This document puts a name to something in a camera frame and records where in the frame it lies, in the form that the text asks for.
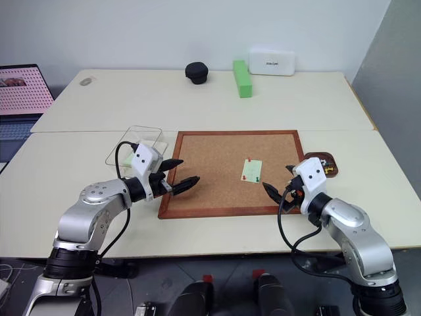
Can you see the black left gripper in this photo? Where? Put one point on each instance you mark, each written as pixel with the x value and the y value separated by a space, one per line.
pixel 159 189

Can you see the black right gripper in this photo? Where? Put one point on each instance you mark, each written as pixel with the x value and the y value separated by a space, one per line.
pixel 294 194

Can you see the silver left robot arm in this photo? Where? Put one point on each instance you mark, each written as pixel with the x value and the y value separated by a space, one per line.
pixel 95 197

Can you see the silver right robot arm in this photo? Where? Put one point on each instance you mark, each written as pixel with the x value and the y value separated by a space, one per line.
pixel 348 217

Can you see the pale green paper note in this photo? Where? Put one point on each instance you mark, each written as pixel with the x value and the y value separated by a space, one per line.
pixel 252 169

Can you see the wood framed cork board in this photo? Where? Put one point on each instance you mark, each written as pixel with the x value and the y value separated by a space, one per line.
pixel 213 171

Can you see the yellow plastic connector piece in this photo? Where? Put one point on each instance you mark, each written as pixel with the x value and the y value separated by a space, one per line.
pixel 329 170

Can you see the clear plastic container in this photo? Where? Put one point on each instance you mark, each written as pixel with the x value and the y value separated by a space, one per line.
pixel 144 135

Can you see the brown tray of pushpins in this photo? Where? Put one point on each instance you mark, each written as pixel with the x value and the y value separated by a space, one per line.
pixel 333 161

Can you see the red tag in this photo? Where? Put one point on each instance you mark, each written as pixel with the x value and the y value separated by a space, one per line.
pixel 258 273
pixel 208 278

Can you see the black round object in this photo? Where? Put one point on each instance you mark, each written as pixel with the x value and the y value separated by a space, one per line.
pixel 196 73

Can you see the long green box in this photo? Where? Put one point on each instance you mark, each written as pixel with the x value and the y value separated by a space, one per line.
pixel 242 79

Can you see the dark rounded shape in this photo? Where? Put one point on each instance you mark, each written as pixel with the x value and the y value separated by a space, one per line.
pixel 273 296
pixel 194 299

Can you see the white rectangular case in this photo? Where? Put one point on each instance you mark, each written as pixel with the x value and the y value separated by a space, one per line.
pixel 271 62

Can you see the open laptop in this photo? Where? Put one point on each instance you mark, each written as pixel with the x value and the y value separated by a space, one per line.
pixel 19 92

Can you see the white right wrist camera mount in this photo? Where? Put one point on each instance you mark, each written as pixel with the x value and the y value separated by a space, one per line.
pixel 312 177

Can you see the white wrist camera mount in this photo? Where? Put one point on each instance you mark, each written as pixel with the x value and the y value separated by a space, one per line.
pixel 144 159
pixel 312 177

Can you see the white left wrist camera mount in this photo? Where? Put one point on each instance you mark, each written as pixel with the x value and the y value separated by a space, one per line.
pixel 144 159

